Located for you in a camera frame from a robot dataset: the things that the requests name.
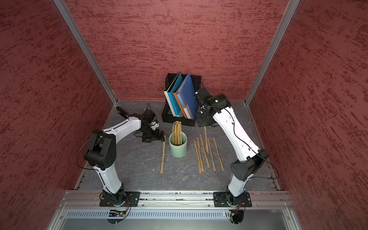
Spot orange book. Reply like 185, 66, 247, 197
173, 93, 187, 118

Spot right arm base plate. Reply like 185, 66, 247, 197
213, 192, 252, 208

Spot straw bundle in cup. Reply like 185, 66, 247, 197
172, 121, 183, 146

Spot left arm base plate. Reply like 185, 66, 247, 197
99, 191, 140, 208

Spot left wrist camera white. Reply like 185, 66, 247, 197
149, 119, 159, 130

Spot black stapler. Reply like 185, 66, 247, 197
116, 106, 129, 119

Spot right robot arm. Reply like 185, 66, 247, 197
194, 88, 268, 207

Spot teal book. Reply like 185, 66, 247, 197
167, 72, 183, 117

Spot green metal cup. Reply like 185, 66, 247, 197
169, 132, 187, 158

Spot aluminium front rail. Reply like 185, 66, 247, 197
59, 190, 294, 210

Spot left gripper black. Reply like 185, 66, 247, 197
138, 125, 165, 142

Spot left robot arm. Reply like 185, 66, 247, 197
84, 106, 165, 207

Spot blue folder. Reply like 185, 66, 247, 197
176, 73, 198, 119

